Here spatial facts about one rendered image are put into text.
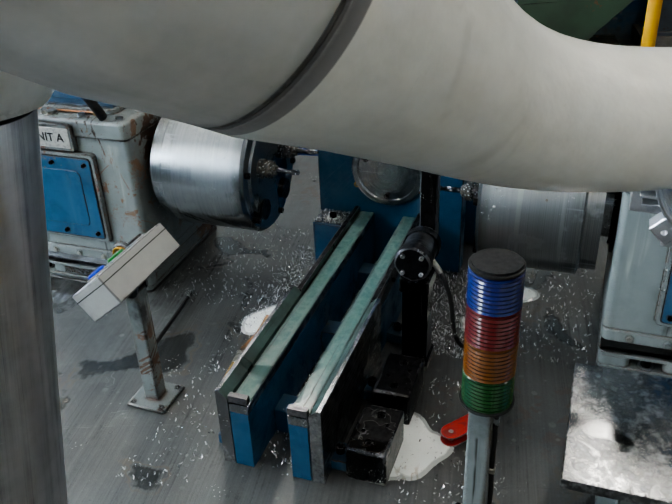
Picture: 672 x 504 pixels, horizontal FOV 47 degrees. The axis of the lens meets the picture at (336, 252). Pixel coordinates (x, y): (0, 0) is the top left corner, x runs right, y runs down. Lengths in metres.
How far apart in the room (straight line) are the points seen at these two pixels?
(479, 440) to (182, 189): 0.77
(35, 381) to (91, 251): 1.23
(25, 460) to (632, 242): 1.00
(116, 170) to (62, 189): 0.13
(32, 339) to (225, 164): 1.03
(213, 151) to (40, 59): 1.23
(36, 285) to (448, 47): 0.24
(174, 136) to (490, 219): 0.60
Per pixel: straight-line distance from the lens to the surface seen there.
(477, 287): 0.81
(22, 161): 0.36
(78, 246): 1.65
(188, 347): 1.43
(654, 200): 0.84
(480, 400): 0.89
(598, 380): 1.16
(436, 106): 0.24
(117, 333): 1.50
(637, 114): 0.32
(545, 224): 1.26
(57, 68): 0.19
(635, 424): 1.11
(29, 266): 0.38
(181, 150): 1.44
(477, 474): 0.99
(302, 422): 1.07
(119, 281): 1.13
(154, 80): 0.19
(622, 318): 1.33
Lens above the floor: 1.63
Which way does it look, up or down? 30 degrees down
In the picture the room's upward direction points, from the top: 2 degrees counter-clockwise
